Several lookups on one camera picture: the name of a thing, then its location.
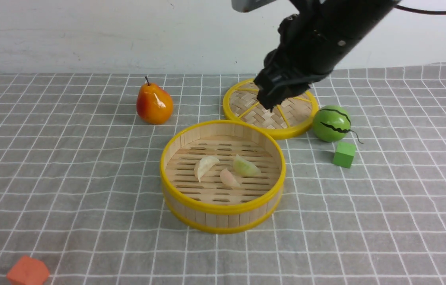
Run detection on black gripper near watermelon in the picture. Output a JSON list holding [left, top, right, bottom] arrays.
[[254, 0, 328, 112]]

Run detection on green toy dumpling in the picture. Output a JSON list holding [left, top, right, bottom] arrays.
[[233, 154, 261, 177]]

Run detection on pink toy dumpling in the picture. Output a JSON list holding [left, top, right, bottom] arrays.
[[220, 168, 241, 188]]

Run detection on white toy dumpling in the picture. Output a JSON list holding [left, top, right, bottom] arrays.
[[194, 156, 220, 182]]

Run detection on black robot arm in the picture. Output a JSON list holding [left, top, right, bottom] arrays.
[[254, 0, 399, 110]]

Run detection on yellow woven steamer lid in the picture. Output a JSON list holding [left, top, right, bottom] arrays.
[[222, 79, 319, 140]]

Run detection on yellow bamboo steamer tray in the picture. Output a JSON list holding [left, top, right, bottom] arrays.
[[159, 120, 286, 234]]

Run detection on small green toy watermelon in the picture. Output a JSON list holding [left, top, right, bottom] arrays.
[[313, 105, 363, 144]]

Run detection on green wooden cube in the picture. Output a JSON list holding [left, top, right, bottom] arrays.
[[332, 141, 357, 169]]

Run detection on orange toy pear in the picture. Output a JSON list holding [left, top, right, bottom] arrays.
[[136, 76, 174, 125]]

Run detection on grey checked tablecloth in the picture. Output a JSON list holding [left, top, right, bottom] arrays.
[[0, 63, 446, 285]]

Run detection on orange wooden block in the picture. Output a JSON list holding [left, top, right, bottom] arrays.
[[6, 255, 50, 285]]

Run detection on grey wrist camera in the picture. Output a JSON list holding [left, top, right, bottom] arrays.
[[231, 0, 275, 13]]

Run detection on black cable on black arm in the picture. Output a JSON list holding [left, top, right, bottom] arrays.
[[395, 3, 446, 15]]

